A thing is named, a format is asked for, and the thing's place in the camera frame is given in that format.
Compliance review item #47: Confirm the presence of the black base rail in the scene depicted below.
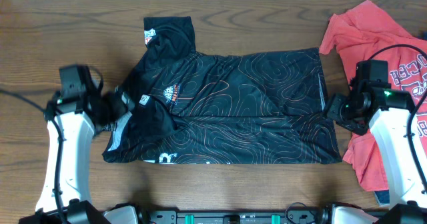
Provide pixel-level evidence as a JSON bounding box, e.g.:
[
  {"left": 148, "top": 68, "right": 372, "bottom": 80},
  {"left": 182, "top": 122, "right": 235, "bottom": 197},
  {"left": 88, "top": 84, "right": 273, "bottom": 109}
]
[{"left": 103, "top": 202, "right": 391, "bottom": 224}]

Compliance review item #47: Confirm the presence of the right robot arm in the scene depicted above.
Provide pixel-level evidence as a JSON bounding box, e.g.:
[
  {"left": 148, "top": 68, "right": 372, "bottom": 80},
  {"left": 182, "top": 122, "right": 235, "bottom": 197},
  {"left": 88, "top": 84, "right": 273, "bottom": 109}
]
[{"left": 324, "top": 87, "right": 426, "bottom": 223}]

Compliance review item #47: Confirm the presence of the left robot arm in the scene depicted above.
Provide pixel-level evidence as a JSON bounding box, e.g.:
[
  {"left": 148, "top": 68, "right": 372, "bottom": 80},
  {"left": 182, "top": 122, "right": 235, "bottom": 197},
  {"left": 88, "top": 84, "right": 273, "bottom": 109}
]
[{"left": 19, "top": 91, "right": 127, "bottom": 224}]

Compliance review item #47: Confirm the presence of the black orange-patterned jersey shirt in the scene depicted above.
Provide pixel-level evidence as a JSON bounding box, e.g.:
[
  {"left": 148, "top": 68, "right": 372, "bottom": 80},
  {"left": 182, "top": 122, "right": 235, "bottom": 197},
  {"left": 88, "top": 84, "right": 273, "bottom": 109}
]
[{"left": 103, "top": 17, "right": 342, "bottom": 165}]

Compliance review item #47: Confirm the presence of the red printed t-shirt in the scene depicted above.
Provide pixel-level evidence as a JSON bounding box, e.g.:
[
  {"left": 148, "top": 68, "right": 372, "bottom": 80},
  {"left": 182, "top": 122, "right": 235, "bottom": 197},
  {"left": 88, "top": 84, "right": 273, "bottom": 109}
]
[{"left": 320, "top": 1, "right": 426, "bottom": 191}]

